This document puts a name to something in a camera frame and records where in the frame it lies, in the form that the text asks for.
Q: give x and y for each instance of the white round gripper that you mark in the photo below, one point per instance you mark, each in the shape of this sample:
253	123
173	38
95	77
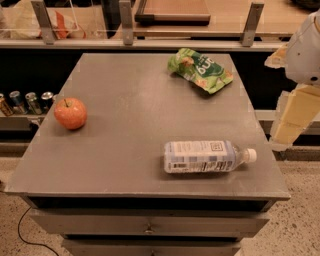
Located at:
304	55

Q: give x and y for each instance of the green rice chip bag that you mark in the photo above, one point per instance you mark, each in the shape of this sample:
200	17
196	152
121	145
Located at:
199	69

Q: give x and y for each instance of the red apple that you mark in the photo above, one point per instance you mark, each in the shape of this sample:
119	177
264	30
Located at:
71	113

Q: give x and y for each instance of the white orange plastic bag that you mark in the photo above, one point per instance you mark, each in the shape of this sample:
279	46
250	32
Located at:
31	19

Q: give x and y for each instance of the clear plastic water bottle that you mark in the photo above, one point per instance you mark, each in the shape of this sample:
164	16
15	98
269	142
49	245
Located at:
182	157

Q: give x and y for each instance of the wooden framed tray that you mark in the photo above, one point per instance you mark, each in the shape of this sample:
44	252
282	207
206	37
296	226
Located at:
178	11

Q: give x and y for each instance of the grey drawer cabinet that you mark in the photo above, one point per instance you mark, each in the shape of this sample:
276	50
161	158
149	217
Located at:
115	161

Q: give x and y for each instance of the dark drink can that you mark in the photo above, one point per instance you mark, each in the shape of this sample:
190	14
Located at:
47	99

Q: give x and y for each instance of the green drink can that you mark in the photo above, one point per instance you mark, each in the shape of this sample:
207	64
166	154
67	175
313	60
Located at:
33	103

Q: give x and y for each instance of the upper grey drawer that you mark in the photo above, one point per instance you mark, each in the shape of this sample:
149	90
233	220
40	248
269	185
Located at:
180	223

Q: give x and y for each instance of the grey drawer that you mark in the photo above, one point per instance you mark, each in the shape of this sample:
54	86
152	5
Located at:
180	223
150	248

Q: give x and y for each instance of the lower grey drawer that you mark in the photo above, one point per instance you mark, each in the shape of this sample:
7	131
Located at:
150	248

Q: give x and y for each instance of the clear acrylic box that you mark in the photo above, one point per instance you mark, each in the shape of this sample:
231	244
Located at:
88	14

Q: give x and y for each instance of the brown drink can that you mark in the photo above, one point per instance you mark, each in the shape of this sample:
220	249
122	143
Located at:
5	108

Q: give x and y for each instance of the right grey metal bracket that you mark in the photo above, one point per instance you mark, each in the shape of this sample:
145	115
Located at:
252	21

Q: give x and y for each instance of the grey metal bracket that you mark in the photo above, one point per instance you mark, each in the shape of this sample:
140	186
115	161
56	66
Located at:
127	21
252	21
44	21

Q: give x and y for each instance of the middle grey metal bracket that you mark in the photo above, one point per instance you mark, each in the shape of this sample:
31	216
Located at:
127	21

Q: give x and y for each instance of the left grey metal bracket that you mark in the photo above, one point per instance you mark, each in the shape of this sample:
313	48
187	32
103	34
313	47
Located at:
44	21

